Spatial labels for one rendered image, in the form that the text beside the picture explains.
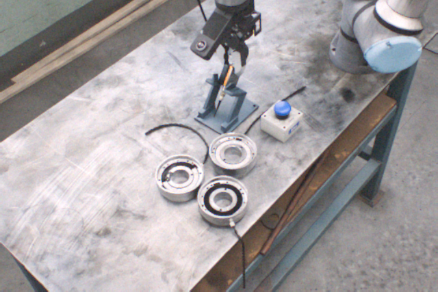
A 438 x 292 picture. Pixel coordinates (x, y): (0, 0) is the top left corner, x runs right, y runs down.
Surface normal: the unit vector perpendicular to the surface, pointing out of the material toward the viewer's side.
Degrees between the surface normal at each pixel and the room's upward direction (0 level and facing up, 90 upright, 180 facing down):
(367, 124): 0
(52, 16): 90
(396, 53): 97
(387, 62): 97
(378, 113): 0
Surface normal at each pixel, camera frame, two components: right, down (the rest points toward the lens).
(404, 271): -0.04, -0.66
